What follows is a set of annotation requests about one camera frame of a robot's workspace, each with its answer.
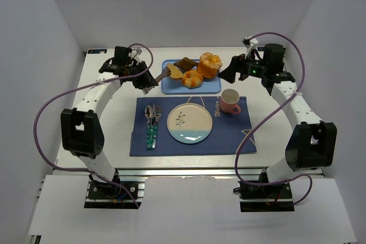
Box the round pink blue plate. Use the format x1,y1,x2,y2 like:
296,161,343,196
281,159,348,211
166,103,213,144

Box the tall orange muffin bread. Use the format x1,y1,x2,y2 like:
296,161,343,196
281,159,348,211
197,52,222,79

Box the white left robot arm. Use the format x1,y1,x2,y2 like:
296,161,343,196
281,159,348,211
61,44,158,195

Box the round orange glazed bun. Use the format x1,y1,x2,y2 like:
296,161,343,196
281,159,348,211
181,70,204,89

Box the blue label sticker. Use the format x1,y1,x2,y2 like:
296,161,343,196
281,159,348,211
87,49,107,54

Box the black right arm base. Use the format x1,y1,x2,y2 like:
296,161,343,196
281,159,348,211
233,172,295,213

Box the fork with teal handle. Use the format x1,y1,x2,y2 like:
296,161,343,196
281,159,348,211
154,106,162,149

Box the spoon with teal handle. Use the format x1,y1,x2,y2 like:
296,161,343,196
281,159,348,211
145,105,153,150

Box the knife with teal handle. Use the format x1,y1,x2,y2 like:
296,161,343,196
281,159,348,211
149,105,156,149

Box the blue tray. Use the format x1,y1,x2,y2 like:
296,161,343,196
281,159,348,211
161,57,221,95

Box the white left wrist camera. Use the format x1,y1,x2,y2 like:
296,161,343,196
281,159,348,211
131,48,142,63

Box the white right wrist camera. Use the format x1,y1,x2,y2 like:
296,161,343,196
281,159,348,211
242,37,258,59

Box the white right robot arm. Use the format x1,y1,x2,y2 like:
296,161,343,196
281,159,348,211
218,43,337,187

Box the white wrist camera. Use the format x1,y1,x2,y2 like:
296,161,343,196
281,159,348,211
242,37,258,59
131,48,142,63

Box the pink mug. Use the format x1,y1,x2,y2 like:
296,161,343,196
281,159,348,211
219,89,241,114

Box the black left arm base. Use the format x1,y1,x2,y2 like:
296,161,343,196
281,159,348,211
84,175,146,209

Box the dark blue placemat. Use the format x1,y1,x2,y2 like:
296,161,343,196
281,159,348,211
129,97,252,157

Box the aluminium table frame rail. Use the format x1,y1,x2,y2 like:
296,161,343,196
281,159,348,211
54,152,324,177

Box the dark brown croissant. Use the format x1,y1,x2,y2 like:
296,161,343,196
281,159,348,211
174,57,198,71

